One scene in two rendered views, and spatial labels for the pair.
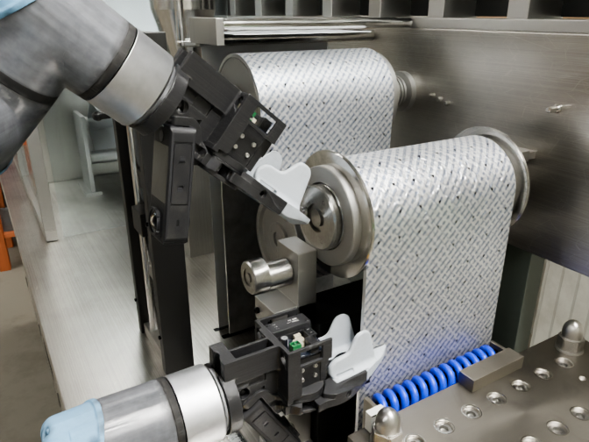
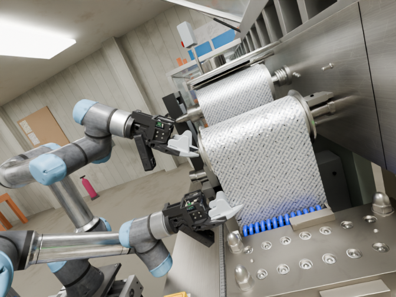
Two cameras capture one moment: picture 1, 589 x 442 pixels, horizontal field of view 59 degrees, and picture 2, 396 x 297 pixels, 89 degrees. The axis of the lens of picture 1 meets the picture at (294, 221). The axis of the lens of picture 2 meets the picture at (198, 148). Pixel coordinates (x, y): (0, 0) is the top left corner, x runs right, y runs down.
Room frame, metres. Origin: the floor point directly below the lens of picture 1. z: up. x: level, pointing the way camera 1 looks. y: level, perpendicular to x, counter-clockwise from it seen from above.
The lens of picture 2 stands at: (0.15, -0.39, 1.42)
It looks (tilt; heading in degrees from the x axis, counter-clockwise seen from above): 15 degrees down; 43
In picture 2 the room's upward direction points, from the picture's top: 24 degrees counter-clockwise
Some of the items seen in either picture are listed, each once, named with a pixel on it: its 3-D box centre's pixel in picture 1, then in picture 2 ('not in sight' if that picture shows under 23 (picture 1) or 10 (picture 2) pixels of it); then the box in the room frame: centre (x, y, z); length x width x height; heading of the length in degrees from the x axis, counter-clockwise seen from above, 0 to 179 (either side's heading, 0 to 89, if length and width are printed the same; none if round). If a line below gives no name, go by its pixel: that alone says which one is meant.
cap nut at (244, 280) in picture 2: not in sight; (241, 274); (0.36, -0.16, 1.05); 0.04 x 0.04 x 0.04
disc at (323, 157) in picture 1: (332, 214); (209, 151); (0.56, -0.04, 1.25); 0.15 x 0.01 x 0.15; 31
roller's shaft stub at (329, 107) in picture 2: not in sight; (316, 111); (0.71, -0.29, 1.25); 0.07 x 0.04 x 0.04; 121
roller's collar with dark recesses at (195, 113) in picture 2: not in sight; (197, 112); (0.76, 0.11, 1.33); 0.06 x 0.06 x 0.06; 31
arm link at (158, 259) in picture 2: not in sight; (153, 253); (0.37, 0.18, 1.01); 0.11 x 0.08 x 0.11; 77
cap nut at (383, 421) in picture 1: (387, 425); (233, 240); (0.44, -0.10, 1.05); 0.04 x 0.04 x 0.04
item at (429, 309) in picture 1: (435, 314); (272, 190); (0.57, -0.18, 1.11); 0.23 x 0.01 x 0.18; 121
